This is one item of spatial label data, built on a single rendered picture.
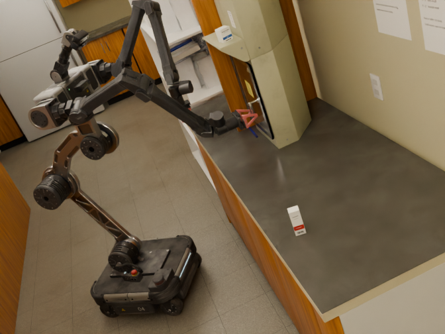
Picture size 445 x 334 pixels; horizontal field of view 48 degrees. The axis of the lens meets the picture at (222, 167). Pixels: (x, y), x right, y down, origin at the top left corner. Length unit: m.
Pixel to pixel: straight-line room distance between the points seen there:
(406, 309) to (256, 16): 1.31
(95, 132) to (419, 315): 1.83
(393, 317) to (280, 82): 1.16
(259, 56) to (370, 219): 0.89
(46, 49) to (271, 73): 5.08
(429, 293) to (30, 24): 6.11
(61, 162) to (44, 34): 4.08
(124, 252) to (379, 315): 1.91
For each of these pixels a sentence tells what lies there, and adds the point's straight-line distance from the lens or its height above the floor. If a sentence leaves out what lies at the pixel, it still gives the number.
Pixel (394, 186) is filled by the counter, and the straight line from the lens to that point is 1.99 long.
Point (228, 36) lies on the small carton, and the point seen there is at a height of 1.53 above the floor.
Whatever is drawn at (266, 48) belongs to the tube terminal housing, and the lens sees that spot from 2.28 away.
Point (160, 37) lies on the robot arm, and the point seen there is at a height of 1.54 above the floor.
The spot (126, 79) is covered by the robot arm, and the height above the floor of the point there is 1.55.
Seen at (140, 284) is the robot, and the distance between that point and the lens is 3.16.
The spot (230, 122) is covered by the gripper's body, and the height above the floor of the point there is 1.16.
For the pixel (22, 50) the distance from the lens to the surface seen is 7.10.
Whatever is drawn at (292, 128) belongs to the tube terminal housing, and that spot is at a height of 1.01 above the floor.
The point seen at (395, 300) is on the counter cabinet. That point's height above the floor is 0.85.
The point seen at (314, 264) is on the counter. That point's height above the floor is 0.94.
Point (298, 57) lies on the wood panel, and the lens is 2.76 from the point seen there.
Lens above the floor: 2.08
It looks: 28 degrees down
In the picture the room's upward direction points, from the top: 21 degrees counter-clockwise
